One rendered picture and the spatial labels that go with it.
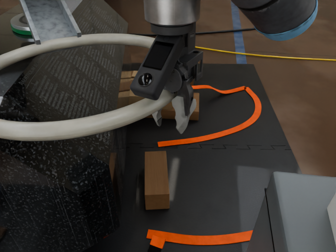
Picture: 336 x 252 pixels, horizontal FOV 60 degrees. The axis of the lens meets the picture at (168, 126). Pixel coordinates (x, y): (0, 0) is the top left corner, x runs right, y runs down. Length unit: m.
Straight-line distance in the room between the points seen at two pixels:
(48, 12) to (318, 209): 0.91
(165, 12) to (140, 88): 0.12
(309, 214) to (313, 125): 1.72
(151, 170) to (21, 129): 1.10
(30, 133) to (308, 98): 2.26
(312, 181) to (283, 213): 0.10
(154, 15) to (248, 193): 1.30
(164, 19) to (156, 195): 1.08
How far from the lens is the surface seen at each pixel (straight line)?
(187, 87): 0.51
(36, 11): 1.06
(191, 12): 0.47
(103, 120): 0.47
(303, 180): 0.60
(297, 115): 2.31
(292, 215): 0.54
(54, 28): 0.98
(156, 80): 0.45
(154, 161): 1.57
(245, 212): 1.56
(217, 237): 1.45
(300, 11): 0.48
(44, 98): 0.93
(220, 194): 1.60
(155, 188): 1.45
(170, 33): 0.48
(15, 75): 0.96
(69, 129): 0.47
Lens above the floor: 1.26
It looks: 39 degrees down
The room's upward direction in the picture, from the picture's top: straight up
